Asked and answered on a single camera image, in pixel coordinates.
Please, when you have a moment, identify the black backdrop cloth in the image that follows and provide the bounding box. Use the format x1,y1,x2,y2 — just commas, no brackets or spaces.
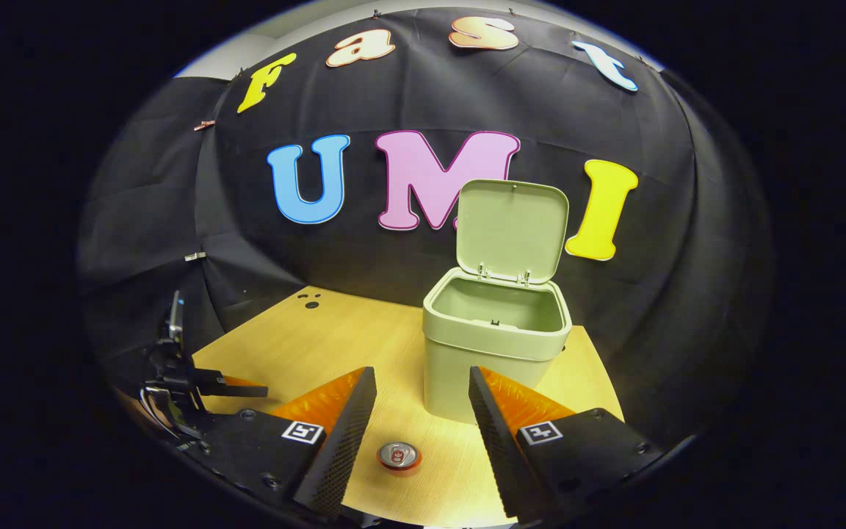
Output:
78,7,773,442

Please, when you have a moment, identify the wooden desktop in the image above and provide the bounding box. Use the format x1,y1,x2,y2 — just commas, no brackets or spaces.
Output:
192,285,626,528

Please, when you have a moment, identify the green desktop garbage bin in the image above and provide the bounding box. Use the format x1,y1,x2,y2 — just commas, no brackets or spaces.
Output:
422,179,573,425

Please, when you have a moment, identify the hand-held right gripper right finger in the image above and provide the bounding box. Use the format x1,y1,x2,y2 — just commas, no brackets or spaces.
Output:
469,365,670,519

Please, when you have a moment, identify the red pop can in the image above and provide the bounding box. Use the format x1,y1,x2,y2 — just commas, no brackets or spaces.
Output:
377,441,422,477

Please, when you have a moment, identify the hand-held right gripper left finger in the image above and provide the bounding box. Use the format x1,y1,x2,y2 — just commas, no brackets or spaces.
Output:
187,366,378,519

